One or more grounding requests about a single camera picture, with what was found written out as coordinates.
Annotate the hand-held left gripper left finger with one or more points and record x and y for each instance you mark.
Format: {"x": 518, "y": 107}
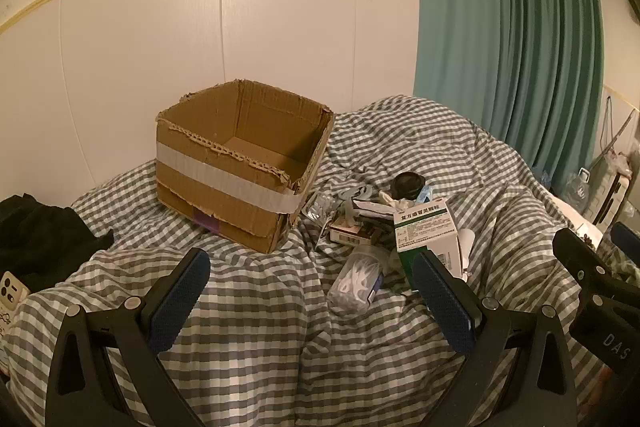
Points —
{"x": 181, "y": 302}

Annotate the small red white box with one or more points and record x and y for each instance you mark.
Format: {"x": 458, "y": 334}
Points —
{"x": 345, "y": 234}

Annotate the white green medicine box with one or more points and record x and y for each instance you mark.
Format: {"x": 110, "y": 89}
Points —
{"x": 425, "y": 227}

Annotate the white suitcase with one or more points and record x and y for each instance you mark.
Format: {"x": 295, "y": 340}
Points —
{"x": 610, "y": 199}

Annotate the white paper packet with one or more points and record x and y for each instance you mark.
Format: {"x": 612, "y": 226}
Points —
{"x": 372, "y": 208}

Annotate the white paper tag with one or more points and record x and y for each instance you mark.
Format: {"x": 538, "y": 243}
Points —
{"x": 426, "y": 194}

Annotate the black cloth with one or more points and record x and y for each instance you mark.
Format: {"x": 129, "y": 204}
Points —
{"x": 45, "y": 237}

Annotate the clear water bottle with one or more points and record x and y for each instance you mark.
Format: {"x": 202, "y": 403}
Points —
{"x": 579, "y": 189}

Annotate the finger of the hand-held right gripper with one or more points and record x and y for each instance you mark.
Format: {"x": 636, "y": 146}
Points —
{"x": 626, "y": 234}
{"x": 582, "y": 254}

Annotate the crumpled white tissue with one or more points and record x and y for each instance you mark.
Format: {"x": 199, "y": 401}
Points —
{"x": 390, "y": 199}

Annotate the white tube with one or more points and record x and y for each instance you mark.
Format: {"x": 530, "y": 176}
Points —
{"x": 467, "y": 252}

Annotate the beige cased phone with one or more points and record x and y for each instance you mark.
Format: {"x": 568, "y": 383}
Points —
{"x": 10, "y": 294}

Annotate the silver blister pack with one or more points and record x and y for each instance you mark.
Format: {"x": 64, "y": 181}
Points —
{"x": 320, "y": 209}

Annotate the green curtain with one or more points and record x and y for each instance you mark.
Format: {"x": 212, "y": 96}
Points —
{"x": 465, "y": 32}

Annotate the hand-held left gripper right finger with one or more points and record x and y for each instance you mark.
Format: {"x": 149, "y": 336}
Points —
{"x": 445, "y": 307}

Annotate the clear bag of white items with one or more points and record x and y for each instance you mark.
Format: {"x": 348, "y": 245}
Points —
{"x": 357, "y": 279}

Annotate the grey white checkered blanket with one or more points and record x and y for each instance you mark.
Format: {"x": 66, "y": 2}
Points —
{"x": 250, "y": 307}

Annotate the brown cardboard box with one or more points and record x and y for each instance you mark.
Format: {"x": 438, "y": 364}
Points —
{"x": 225, "y": 187}

